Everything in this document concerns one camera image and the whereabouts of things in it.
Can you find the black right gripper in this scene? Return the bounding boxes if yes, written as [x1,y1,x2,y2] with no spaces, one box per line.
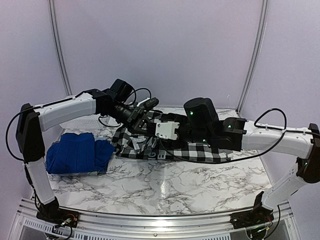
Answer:
[161,112,214,149]

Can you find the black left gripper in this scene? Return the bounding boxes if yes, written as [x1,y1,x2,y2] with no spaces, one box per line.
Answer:
[105,100,155,135]

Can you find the black white checkered cloth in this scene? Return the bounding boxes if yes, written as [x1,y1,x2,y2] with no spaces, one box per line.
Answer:
[111,125,234,163]

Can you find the blue pleated skirt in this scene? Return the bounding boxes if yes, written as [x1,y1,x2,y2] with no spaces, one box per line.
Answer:
[45,132,116,175]

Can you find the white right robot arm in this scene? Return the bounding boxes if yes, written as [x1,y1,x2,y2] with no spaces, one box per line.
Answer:
[175,117,320,224]

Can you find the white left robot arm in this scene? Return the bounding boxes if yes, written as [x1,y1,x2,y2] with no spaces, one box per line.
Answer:
[15,87,159,223]

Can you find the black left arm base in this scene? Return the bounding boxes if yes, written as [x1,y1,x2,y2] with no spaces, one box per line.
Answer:
[35,197,80,228]

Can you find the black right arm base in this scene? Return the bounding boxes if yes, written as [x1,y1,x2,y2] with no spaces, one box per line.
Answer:
[230,191,274,229]

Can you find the white plastic laundry basket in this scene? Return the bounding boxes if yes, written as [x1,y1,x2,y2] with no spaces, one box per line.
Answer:
[59,93,101,130]

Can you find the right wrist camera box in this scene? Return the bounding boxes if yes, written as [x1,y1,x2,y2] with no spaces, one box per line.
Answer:
[154,97,220,141]

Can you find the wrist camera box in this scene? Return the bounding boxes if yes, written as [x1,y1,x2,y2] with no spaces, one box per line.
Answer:
[154,97,220,141]
[108,78,160,111]

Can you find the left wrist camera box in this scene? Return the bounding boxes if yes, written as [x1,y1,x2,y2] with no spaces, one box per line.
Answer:
[108,78,160,111]

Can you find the left aluminium wall post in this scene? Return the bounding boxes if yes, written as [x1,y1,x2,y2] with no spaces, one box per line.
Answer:
[47,0,73,96]

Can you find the aluminium wall post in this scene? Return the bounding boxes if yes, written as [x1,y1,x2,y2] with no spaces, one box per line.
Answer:
[236,0,269,115]
[47,0,73,96]

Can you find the right aluminium wall post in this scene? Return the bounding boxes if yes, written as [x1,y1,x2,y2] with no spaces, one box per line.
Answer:
[236,0,269,115]

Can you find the aluminium front frame rail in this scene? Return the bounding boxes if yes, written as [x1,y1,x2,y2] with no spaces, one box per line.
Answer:
[8,198,301,240]

